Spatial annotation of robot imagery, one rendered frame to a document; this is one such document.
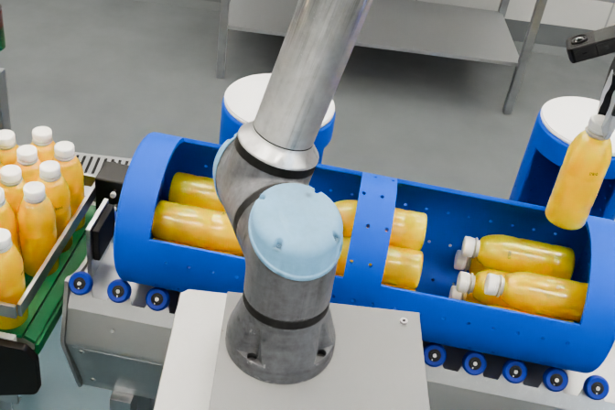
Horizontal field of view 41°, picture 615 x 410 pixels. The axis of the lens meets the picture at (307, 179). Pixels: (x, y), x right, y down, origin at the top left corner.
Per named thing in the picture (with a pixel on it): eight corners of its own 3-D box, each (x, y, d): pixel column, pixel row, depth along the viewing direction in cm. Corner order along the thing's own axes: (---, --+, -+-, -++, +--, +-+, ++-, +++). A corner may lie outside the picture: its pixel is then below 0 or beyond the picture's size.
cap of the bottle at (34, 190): (40, 202, 152) (39, 195, 151) (20, 199, 152) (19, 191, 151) (48, 190, 155) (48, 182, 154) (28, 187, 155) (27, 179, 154)
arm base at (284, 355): (343, 381, 109) (355, 329, 103) (231, 387, 105) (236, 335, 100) (322, 300, 120) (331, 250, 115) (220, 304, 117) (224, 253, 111)
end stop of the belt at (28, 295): (22, 317, 147) (20, 305, 145) (17, 316, 147) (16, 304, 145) (101, 188, 179) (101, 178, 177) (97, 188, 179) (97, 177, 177)
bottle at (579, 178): (538, 204, 144) (571, 115, 133) (577, 207, 145) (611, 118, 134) (551, 230, 138) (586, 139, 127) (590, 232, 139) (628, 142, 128)
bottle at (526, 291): (606, 318, 139) (499, 297, 140) (591, 329, 146) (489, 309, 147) (608, 280, 142) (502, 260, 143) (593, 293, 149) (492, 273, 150)
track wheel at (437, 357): (451, 350, 149) (449, 349, 151) (429, 339, 149) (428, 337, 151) (439, 372, 149) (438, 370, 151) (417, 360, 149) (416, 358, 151)
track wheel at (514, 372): (533, 367, 148) (530, 365, 150) (511, 355, 148) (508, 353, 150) (521, 389, 148) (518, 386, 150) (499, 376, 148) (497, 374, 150)
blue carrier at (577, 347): (587, 407, 145) (642, 283, 130) (110, 310, 149) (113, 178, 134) (566, 306, 169) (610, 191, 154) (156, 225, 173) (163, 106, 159)
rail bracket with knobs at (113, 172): (123, 226, 178) (123, 188, 172) (91, 220, 178) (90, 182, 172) (137, 199, 186) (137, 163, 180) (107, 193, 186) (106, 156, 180)
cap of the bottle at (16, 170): (23, 181, 156) (23, 174, 155) (2, 185, 155) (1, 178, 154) (19, 170, 159) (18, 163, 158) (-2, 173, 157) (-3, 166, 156)
